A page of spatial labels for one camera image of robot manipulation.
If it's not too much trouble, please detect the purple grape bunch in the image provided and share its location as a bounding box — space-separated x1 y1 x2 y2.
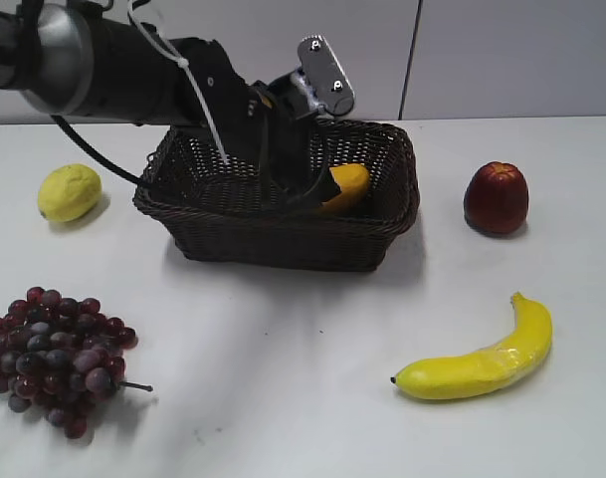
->
0 287 153 439

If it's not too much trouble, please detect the yellow orange mango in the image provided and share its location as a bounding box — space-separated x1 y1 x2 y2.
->
316 163 370 215

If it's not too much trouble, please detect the yellow banana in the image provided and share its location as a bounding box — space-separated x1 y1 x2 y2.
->
390 293 553 401

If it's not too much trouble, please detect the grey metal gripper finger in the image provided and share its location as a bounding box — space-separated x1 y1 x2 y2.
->
298 35 355 115

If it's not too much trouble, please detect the white zip tie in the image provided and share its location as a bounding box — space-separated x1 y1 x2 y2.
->
127 0 231 165

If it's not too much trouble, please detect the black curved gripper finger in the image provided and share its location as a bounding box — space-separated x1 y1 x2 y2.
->
256 89 340 213

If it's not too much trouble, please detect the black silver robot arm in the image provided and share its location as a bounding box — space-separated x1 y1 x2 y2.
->
0 1 366 212

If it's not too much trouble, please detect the yellow lemon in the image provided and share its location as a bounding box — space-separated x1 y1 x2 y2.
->
37 163 102 223

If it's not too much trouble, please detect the dark wicker basket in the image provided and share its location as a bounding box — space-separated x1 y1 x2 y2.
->
133 119 420 272

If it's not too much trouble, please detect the black cable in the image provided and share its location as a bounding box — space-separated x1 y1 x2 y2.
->
50 114 152 188

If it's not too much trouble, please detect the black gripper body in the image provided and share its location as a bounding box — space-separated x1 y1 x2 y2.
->
170 37 315 175

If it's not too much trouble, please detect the red apple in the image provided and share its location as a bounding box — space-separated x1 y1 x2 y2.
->
463 161 529 236

